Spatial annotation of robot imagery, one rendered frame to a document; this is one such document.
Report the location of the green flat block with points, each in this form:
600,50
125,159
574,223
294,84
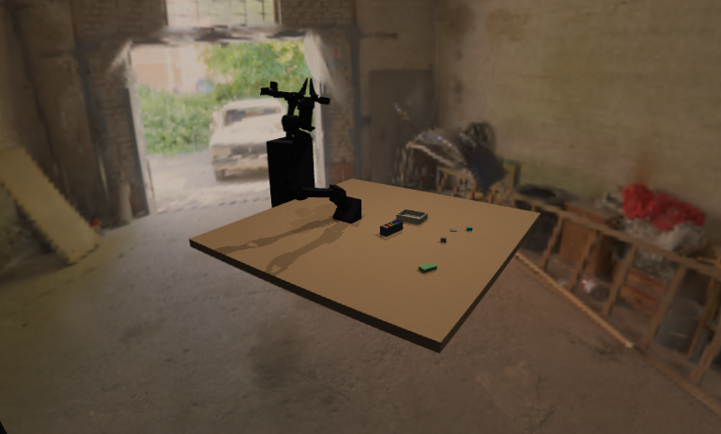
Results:
427,267

